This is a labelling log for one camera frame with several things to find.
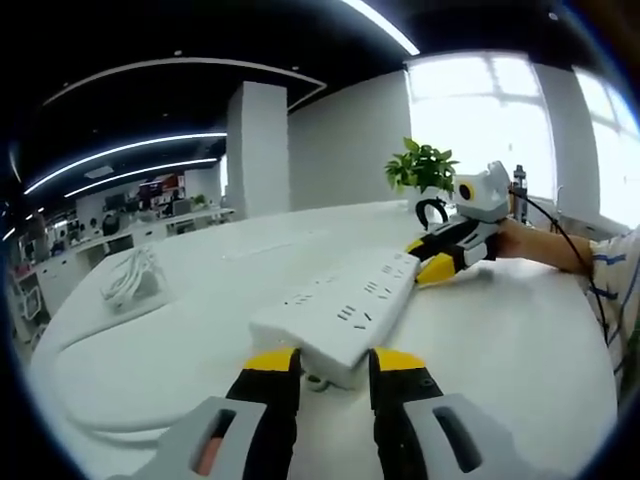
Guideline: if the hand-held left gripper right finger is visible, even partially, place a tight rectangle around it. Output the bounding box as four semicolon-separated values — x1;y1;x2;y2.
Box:
368;345;539;480

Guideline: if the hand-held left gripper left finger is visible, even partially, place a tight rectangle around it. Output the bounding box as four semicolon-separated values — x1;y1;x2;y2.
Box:
112;346;303;480

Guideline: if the white power strip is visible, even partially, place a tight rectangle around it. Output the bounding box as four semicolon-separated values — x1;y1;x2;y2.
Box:
248;247;421;390

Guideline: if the white desk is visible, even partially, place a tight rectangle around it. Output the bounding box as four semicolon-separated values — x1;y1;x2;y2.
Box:
29;198;621;480

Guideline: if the long ceiling light strip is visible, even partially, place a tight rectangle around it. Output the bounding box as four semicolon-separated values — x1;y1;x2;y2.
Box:
344;0;422;56
63;156;220;199
23;131;227;196

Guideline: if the person's right hand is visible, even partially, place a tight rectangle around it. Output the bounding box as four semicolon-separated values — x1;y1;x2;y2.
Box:
494;218;534;262

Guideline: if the green potted plant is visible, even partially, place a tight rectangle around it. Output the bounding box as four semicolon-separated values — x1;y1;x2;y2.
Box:
383;137;460;215

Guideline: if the large bright window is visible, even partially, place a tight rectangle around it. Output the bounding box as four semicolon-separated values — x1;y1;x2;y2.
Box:
405;51;640;227

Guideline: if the person's striped shirt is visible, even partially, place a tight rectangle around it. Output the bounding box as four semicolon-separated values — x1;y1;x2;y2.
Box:
582;224;640;401

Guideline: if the row of white office desks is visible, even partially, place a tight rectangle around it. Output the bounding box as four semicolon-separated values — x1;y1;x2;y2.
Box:
74;204;236;252

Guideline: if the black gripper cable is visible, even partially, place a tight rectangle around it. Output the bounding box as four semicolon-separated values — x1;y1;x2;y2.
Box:
506;184;612;346

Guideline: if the white power strip cable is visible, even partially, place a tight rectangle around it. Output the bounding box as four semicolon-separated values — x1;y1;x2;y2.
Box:
52;246;332;444

